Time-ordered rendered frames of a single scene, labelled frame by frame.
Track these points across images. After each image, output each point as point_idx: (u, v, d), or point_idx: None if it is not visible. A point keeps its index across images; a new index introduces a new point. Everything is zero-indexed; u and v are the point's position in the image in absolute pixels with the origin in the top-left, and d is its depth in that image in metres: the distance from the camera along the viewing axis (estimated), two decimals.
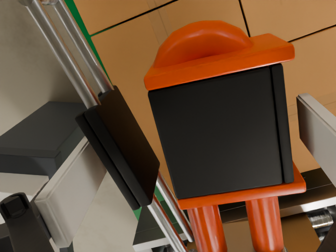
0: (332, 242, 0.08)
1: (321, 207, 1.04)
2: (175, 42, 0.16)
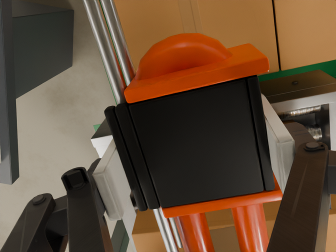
0: (280, 231, 0.09)
1: (309, 123, 0.92)
2: (155, 55, 0.16)
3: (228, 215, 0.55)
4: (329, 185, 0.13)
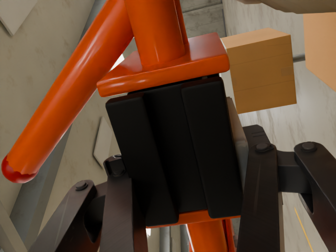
0: (246, 229, 0.09)
1: None
2: None
3: None
4: None
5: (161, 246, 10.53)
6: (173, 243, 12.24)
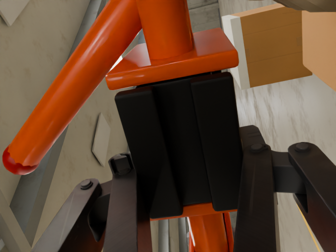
0: (243, 230, 0.09)
1: None
2: None
3: None
4: None
5: (160, 245, 10.42)
6: (171, 242, 12.13)
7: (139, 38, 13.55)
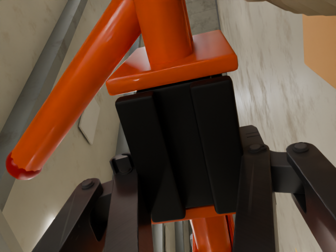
0: (241, 230, 0.10)
1: None
2: None
3: None
4: None
5: (154, 231, 10.23)
6: (166, 230, 11.95)
7: None
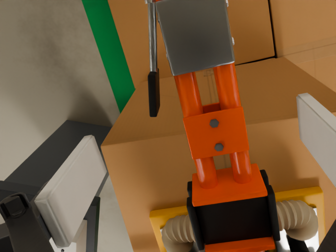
0: (332, 242, 0.08)
1: None
2: None
3: None
4: None
5: None
6: None
7: None
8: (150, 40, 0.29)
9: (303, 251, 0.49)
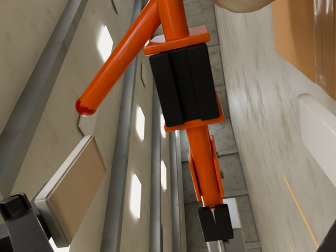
0: (332, 242, 0.08)
1: None
2: None
3: None
4: None
5: (151, 231, 10.34)
6: (164, 230, 12.06)
7: None
8: None
9: None
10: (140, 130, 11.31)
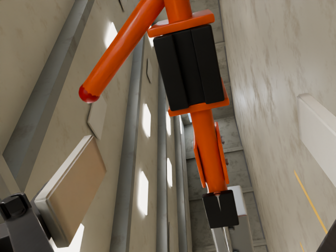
0: (332, 242, 0.08)
1: None
2: None
3: None
4: None
5: (158, 228, 10.34)
6: None
7: None
8: (225, 246, 0.36)
9: None
10: (146, 127, 11.29)
